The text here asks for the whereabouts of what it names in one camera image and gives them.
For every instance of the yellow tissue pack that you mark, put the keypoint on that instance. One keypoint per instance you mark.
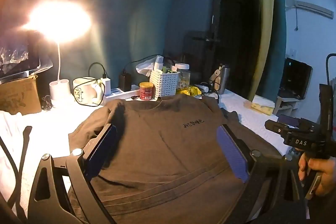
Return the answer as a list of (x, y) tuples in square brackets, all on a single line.
[(260, 108)]

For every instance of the green yellow tube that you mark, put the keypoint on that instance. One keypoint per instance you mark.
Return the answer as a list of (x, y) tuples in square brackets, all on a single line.
[(169, 70)]

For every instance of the white textured tablecloth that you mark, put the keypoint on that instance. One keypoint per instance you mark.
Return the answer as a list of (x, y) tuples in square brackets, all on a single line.
[(52, 129)]

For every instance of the white usb charger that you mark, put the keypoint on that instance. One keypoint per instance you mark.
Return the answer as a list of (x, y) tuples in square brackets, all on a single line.
[(106, 85)]

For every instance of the dark door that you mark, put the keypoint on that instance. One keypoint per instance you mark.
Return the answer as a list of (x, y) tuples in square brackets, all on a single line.
[(236, 16)]

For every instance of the white ribbed container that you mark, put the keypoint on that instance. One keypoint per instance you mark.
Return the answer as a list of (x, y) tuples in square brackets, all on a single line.
[(159, 62)]

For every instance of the dark panel white frame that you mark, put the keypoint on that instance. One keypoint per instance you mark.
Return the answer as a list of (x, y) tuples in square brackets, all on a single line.
[(34, 56)]

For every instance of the white air conditioner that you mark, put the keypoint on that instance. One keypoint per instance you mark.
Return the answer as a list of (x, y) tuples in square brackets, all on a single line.
[(309, 6)]

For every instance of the white perforated plastic basket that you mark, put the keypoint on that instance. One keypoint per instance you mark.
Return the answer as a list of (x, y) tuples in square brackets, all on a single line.
[(164, 85)]

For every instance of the cardboard box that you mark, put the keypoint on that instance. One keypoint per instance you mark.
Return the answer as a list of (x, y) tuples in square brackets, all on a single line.
[(18, 95)]

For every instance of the white power strip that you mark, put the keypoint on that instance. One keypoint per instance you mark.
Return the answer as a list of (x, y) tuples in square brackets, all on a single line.
[(118, 94)]

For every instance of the yellow snack packet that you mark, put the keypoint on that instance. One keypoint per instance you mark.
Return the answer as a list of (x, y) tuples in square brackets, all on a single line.
[(190, 91)]

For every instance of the steel tumbler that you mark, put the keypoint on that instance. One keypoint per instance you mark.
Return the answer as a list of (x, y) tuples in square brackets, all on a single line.
[(225, 79)]

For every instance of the dark brown t-shirt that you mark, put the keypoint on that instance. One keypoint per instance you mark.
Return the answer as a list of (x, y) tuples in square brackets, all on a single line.
[(168, 140)]

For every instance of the white garment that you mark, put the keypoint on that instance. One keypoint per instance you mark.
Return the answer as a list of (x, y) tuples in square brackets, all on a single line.
[(9, 129)]

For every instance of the black power adapter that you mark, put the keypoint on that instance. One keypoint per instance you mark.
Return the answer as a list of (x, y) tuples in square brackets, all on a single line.
[(125, 82)]

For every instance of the white tube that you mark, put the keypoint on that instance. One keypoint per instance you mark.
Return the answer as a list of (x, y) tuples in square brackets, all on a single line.
[(202, 87)]

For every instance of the cream cartoon mug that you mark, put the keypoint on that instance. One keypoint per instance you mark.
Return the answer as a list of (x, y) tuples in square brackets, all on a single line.
[(85, 92)]

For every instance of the person's right hand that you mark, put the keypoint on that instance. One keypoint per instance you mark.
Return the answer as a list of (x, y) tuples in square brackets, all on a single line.
[(325, 174)]

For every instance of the white desk lamp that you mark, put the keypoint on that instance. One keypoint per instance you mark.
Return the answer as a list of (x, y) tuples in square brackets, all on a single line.
[(60, 91)]

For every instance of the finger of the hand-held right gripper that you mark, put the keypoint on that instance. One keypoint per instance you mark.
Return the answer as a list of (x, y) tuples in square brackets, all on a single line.
[(291, 121), (275, 127)]

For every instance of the clear jar white lid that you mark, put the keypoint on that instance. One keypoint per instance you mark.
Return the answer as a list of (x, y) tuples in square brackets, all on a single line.
[(182, 77)]

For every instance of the clear plastic bag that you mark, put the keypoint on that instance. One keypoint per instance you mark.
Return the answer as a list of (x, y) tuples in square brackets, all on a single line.
[(13, 54)]

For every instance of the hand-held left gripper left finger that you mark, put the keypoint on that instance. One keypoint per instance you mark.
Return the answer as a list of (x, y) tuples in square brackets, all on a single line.
[(102, 150)]

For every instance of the red tin can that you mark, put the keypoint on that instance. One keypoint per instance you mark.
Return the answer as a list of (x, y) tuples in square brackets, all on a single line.
[(146, 91)]

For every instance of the pale stool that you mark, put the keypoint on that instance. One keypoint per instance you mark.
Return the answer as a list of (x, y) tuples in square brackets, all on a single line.
[(284, 103)]

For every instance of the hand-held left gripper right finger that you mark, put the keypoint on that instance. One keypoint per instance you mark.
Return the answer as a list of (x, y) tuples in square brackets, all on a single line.
[(233, 153)]

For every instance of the white tissue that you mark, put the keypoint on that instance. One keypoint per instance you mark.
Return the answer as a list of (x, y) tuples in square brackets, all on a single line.
[(144, 66)]

